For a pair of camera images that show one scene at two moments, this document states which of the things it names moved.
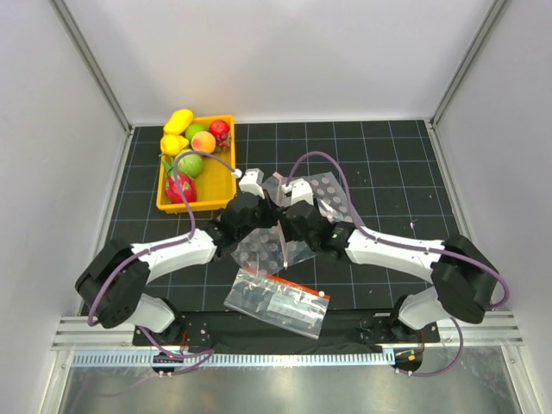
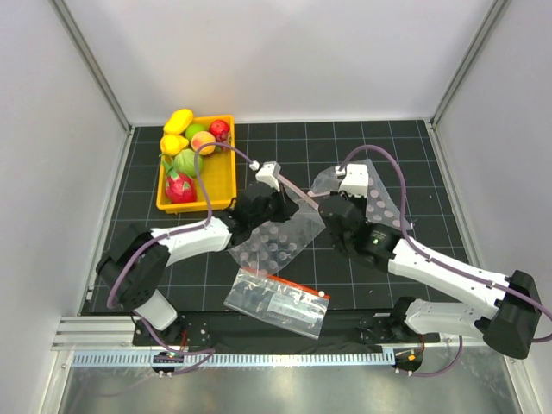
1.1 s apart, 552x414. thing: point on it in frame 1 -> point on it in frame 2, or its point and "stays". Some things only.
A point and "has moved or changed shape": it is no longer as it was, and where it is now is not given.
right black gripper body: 291,235 -> 360,202
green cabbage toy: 191,164 stays
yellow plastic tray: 216,185 stays
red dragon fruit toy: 187,184 stays
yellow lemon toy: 171,144 stays
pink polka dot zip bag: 268,249 has moved or changed shape
